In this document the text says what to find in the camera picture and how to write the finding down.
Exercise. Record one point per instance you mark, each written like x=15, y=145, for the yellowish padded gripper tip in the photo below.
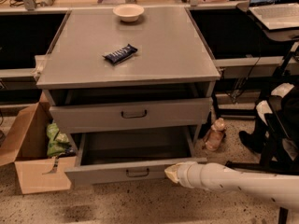
x=186, y=174

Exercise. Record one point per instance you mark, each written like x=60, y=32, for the grey drawer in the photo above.
x=117, y=156
x=128, y=116

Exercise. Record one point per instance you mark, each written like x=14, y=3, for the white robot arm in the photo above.
x=282, y=190

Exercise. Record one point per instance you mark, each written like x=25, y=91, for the grey drawer cabinet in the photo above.
x=172, y=62

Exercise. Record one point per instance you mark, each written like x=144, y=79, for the grey top drawer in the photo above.
x=128, y=116

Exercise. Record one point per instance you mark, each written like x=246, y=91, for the plastic bottle on floor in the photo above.
x=215, y=134

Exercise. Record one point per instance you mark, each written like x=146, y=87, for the black shoe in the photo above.
x=254, y=141

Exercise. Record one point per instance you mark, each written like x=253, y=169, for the black office chair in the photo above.
x=279, y=114

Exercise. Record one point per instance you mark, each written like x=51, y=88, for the green chip bag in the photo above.
x=58, y=144

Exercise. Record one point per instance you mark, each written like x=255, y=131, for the blue snack bar wrapper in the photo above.
x=120, y=55

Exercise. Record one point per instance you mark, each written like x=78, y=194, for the cardboard box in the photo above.
x=26, y=147

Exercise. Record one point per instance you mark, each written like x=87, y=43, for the white bowl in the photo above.
x=128, y=12

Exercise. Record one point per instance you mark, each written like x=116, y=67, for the laptop computer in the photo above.
x=276, y=14

